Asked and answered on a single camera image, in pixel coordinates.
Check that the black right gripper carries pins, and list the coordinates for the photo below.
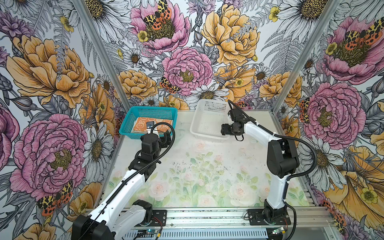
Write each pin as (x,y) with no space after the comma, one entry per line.
(225,129)

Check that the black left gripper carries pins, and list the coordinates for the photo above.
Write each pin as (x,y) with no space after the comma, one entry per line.
(164,142)

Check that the orange and white towel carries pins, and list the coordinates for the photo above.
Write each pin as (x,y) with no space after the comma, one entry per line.
(143,125)

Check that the white plastic laundry basket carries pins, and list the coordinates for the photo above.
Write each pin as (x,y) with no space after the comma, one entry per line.
(208,119)

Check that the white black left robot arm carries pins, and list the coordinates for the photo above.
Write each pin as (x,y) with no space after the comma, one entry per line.
(114,207)

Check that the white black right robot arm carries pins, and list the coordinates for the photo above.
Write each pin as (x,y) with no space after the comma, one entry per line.
(282,161)

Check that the teal plastic basket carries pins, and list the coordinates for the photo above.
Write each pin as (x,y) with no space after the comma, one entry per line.
(146,112)

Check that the aluminium front rail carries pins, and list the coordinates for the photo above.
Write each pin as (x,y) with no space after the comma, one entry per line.
(307,223)

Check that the aluminium corner post right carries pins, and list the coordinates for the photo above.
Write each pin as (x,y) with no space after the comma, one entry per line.
(313,38)

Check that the aluminium corner post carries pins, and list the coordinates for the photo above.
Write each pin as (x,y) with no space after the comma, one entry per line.
(313,38)
(97,41)

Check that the aluminium corner post left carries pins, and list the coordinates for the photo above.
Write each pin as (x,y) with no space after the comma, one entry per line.
(97,41)

